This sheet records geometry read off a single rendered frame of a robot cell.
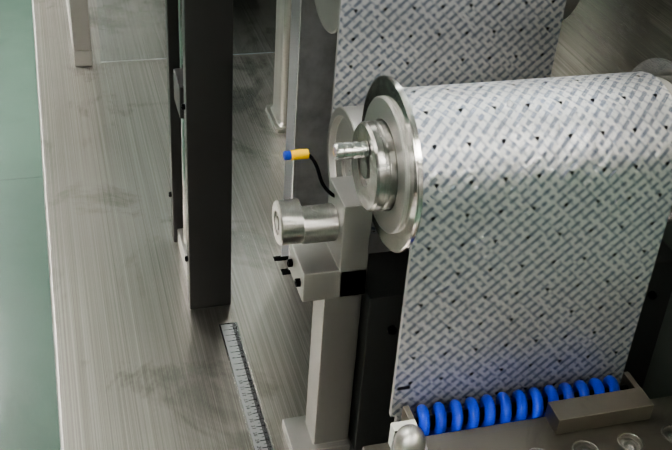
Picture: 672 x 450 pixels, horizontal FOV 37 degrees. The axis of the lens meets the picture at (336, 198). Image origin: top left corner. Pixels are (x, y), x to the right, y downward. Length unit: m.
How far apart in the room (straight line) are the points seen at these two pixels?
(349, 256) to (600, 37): 0.43
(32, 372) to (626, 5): 1.78
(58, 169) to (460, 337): 0.79
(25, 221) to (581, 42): 2.12
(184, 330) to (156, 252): 0.16
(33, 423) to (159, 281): 1.17
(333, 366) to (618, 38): 0.47
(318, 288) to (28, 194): 2.31
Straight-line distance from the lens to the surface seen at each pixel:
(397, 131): 0.80
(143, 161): 1.52
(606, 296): 0.94
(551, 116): 0.84
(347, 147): 0.81
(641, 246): 0.92
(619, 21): 1.14
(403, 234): 0.82
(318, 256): 0.92
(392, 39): 0.99
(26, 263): 2.87
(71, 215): 1.41
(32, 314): 2.69
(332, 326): 0.95
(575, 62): 1.23
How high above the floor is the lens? 1.68
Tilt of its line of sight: 33 degrees down
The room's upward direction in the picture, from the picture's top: 4 degrees clockwise
